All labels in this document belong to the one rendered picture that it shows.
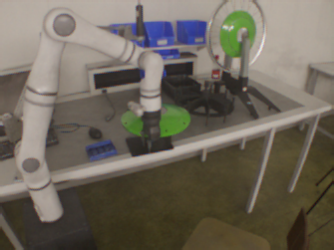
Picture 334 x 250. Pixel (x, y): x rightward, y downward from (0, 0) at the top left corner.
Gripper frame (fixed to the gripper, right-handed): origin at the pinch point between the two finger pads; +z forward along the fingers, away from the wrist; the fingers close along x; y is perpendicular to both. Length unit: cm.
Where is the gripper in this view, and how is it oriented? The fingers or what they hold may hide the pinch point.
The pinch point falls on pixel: (147, 149)
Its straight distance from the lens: 96.3
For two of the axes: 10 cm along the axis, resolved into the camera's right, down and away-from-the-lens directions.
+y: 8.6, -2.5, 4.4
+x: -5.1, -4.2, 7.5
